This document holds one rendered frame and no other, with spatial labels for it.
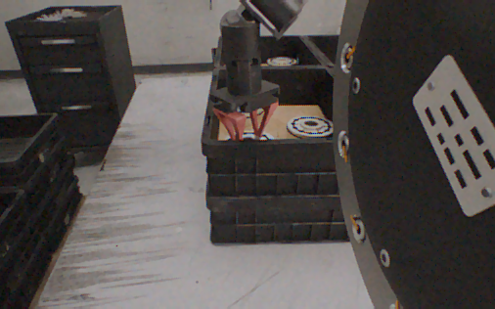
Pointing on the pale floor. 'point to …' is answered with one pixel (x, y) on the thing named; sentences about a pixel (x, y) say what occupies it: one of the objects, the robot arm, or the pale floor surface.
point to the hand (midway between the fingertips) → (247, 137)
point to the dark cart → (77, 71)
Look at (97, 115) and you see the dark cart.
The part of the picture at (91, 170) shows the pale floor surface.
